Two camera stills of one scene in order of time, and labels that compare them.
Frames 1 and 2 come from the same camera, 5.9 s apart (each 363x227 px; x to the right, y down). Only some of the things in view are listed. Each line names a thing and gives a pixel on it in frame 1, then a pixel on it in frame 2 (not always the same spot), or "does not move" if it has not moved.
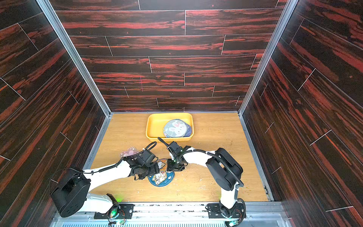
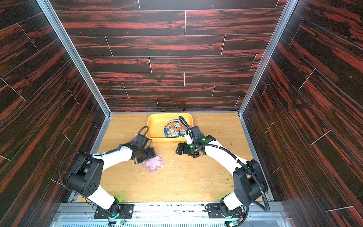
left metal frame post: (75, 56) does not move
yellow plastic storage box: (169, 126) does not move
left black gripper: (155, 170) -> (152, 153)
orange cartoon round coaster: (164, 178) -> (174, 128)
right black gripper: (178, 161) -> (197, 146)
